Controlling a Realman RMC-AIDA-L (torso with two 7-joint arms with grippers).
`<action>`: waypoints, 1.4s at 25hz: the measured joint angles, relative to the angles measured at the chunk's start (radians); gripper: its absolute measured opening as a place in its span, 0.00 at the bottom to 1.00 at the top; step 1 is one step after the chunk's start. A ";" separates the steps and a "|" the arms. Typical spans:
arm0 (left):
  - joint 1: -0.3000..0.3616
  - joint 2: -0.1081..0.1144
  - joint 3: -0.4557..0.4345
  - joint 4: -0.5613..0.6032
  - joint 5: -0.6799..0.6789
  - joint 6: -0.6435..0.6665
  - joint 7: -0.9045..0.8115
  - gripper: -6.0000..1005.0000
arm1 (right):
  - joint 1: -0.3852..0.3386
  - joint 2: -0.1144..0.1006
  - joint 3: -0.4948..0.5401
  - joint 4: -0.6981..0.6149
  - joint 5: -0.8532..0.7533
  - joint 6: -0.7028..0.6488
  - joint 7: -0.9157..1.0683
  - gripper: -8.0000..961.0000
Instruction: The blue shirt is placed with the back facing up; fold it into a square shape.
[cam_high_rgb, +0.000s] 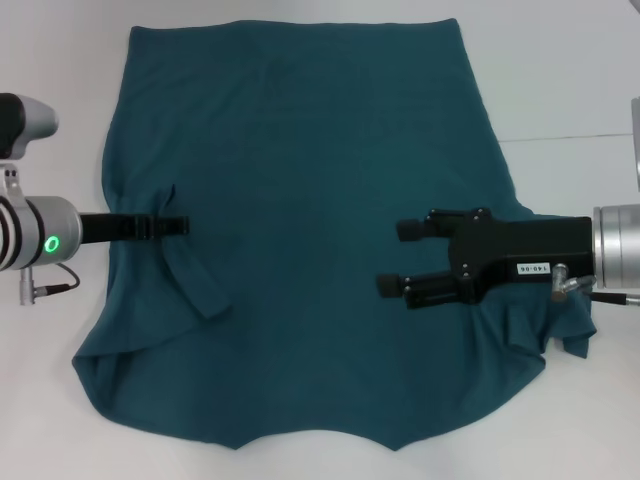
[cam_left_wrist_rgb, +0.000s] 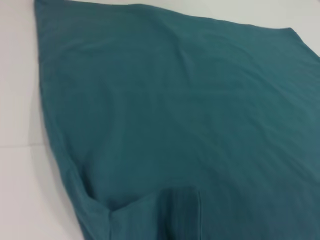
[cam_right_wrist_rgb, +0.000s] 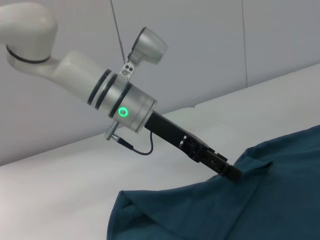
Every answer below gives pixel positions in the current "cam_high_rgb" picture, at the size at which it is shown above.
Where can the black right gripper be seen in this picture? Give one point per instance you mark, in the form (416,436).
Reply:
(530,245)

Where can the left wrist camera housing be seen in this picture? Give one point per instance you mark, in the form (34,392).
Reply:
(30,120)

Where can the teal blue shirt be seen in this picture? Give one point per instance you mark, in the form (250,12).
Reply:
(310,200)

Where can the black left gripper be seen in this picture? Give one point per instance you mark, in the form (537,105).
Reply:
(102,229)

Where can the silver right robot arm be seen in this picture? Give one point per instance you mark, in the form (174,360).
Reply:
(617,245)

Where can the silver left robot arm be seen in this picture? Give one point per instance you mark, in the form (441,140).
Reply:
(55,220)

